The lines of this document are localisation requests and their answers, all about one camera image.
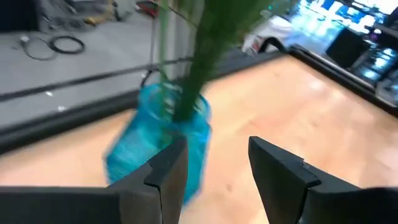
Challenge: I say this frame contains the black curved hose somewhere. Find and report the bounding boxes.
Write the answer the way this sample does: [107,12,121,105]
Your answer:
[258,36,289,54]

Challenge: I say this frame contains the black cable loop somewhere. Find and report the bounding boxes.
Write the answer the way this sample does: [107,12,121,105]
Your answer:
[139,67,170,90]

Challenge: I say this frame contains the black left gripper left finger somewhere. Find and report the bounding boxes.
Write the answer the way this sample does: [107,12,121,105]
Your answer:
[0,139,189,224]

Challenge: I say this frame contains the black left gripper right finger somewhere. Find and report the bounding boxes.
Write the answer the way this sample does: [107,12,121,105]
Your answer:
[248,136,398,224]

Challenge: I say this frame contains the white flower bunch green stems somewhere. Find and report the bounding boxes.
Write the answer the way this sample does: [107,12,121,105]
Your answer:
[172,0,274,124]

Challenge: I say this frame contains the black box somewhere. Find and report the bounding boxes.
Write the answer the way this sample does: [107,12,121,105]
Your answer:
[325,27,373,68]

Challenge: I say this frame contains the blue glass vase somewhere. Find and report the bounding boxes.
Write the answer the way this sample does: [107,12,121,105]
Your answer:
[102,81,213,206]

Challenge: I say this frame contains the white bucket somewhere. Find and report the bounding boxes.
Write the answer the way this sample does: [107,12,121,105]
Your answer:
[241,14,295,57]

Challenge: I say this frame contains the black floor cable coil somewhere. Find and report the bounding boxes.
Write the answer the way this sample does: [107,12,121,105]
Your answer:
[48,34,86,55]

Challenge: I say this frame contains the grey floor cable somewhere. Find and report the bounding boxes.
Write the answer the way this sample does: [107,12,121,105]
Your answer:
[19,35,60,62]

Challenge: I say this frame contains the black table edge frame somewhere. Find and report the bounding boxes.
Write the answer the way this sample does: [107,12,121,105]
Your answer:
[0,46,398,155]

